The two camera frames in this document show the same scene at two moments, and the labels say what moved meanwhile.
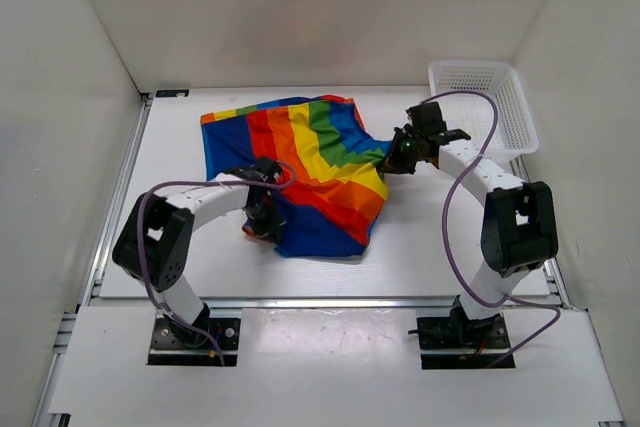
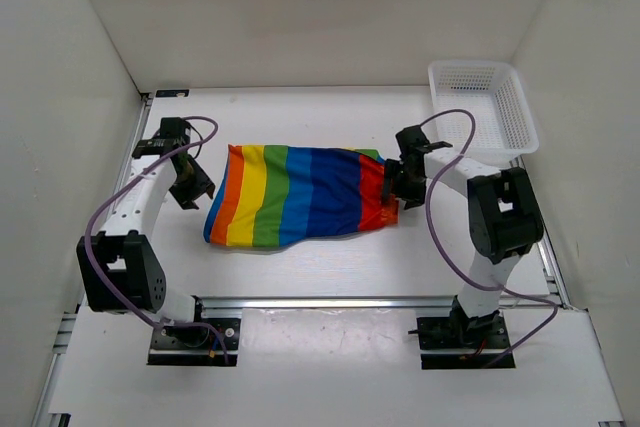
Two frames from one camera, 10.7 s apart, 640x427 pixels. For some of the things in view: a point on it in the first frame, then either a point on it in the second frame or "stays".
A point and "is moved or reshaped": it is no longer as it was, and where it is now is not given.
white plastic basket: x=515 y=134 stays
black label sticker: x=171 y=93 stays
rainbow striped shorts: x=333 y=186 is moved or reshaped
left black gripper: x=269 y=230 → x=202 y=185
